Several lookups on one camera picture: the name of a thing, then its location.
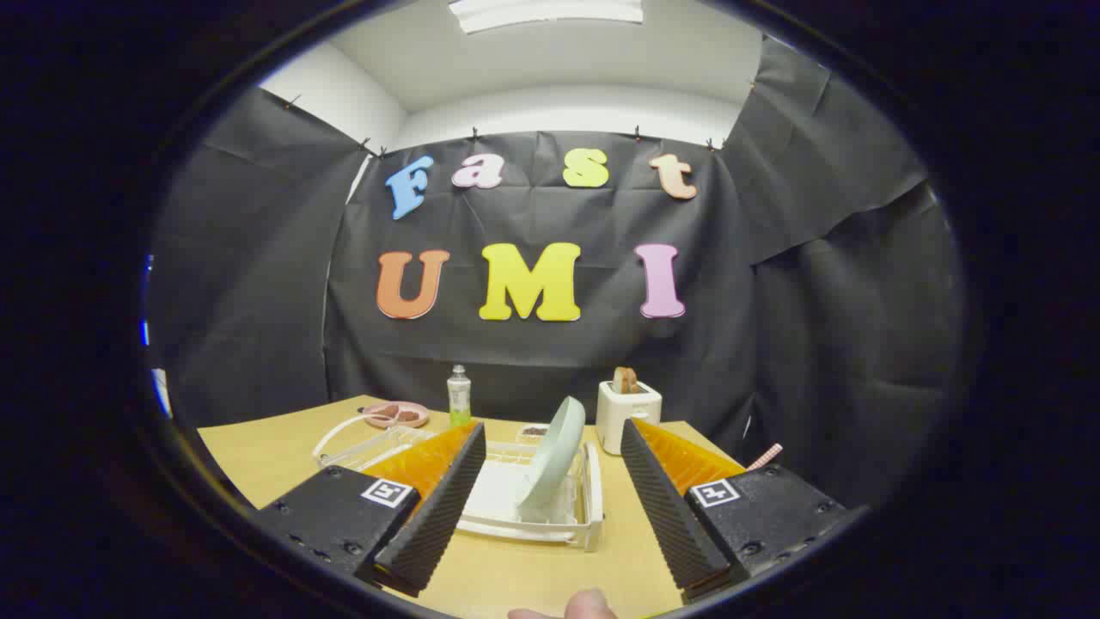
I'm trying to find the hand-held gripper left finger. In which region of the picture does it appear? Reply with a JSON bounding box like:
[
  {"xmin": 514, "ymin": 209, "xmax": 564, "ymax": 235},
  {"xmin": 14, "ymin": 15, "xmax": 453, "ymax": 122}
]
[{"xmin": 256, "ymin": 420, "xmax": 487, "ymax": 598}]

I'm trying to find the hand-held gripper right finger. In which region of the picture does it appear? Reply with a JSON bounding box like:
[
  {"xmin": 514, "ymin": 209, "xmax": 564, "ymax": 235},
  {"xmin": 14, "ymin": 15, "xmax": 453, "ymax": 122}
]
[{"xmin": 620, "ymin": 418, "xmax": 869, "ymax": 604}]

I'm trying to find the white wire dish rack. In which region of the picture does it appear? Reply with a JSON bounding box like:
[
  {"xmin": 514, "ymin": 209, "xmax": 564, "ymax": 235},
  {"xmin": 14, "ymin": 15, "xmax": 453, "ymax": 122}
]
[{"xmin": 311, "ymin": 414, "xmax": 604, "ymax": 553}]

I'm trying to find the pale green plate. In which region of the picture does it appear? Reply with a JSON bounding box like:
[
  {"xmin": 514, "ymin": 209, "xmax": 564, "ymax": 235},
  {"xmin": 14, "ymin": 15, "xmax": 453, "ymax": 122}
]
[{"xmin": 514, "ymin": 395, "xmax": 587, "ymax": 524}]

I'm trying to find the small pink plate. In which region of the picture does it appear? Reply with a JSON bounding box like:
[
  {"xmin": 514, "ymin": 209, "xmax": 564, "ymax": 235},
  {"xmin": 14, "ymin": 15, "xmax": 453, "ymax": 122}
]
[{"xmin": 361, "ymin": 401, "xmax": 430, "ymax": 430}]

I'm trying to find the white toaster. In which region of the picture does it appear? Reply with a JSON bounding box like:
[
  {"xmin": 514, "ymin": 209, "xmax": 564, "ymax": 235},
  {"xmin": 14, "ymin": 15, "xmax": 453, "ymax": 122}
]
[{"xmin": 596, "ymin": 381, "xmax": 663, "ymax": 457}]

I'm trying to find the clear bottle with green liquid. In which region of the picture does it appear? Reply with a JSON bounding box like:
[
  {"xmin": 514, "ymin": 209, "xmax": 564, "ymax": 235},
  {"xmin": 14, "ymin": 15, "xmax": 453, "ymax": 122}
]
[{"xmin": 447, "ymin": 365, "xmax": 473, "ymax": 428}]

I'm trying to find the black backdrop cloth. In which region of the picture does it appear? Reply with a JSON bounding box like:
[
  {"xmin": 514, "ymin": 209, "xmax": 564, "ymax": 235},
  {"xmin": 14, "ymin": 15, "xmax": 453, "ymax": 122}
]
[{"xmin": 146, "ymin": 39, "xmax": 968, "ymax": 508}]

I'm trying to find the ceiling light panel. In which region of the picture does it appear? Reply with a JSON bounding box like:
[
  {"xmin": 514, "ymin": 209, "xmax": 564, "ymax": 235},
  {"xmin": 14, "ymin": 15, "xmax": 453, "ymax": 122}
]
[{"xmin": 447, "ymin": 0, "xmax": 645, "ymax": 35}]

